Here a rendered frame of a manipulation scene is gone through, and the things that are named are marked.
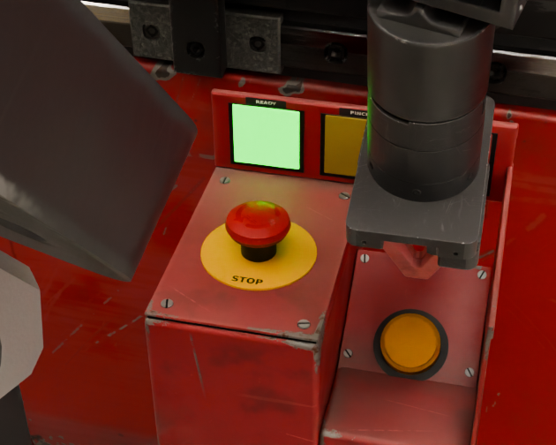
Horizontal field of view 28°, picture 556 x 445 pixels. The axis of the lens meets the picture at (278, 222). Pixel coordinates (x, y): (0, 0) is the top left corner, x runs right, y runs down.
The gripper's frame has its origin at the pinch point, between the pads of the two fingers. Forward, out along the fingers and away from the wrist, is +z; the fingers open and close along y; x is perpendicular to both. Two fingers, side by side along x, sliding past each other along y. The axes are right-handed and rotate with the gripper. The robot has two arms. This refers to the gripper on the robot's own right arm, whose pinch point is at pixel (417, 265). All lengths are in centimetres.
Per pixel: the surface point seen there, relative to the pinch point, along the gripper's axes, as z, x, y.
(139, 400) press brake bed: 49, 29, 14
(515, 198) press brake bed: 17.0, -5.8, 20.5
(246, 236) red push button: -0.3, 10.2, 0.3
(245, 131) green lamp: 1.4, 12.7, 10.3
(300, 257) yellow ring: 2.6, 7.3, 1.4
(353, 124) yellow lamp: -0.1, 5.5, 10.5
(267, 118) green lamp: 0.3, 11.2, 10.5
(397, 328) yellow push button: 7.6, 1.1, 0.5
